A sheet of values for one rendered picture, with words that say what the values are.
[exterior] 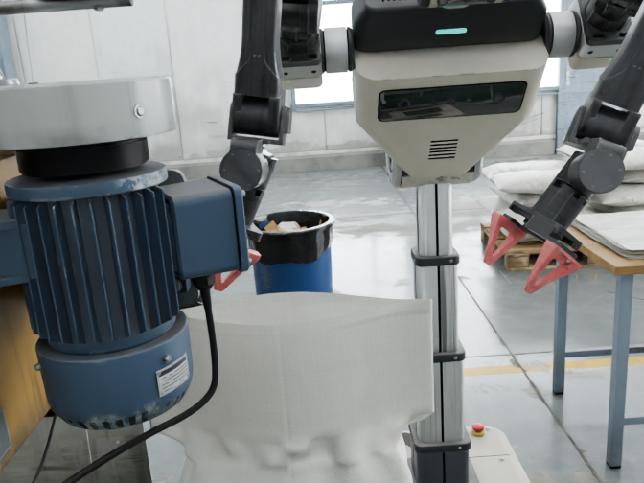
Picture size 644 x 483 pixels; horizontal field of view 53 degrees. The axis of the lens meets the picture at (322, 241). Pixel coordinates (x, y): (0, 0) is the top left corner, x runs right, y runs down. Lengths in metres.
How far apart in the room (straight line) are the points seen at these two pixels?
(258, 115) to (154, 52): 8.29
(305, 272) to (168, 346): 2.56
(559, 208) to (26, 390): 0.72
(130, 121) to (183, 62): 8.53
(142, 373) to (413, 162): 0.96
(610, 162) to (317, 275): 2.47
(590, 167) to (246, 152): 0.44
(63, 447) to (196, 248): 1.00
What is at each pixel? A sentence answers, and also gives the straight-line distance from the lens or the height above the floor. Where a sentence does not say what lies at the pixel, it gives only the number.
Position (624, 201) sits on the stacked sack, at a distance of 4.57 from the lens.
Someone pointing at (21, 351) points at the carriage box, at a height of 1.12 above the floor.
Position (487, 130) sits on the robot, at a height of 1.26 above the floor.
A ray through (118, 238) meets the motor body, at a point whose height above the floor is 1.28.
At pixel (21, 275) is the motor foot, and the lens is 0.65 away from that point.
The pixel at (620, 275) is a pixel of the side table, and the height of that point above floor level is 0.71.
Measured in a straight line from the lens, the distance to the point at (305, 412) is 1.02.
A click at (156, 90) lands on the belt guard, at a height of 1.40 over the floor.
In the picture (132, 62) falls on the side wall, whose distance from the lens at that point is 9.26.
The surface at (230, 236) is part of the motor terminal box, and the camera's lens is 0.65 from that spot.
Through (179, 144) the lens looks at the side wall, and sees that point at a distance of 9.19.
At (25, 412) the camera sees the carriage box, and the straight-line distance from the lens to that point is 0.83.
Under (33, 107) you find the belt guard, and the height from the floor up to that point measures 1.40.
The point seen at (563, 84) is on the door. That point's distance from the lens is 9.51.
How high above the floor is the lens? 1.42
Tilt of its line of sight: 15 degrees down
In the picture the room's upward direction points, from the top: 4 degrees counter-clockwise
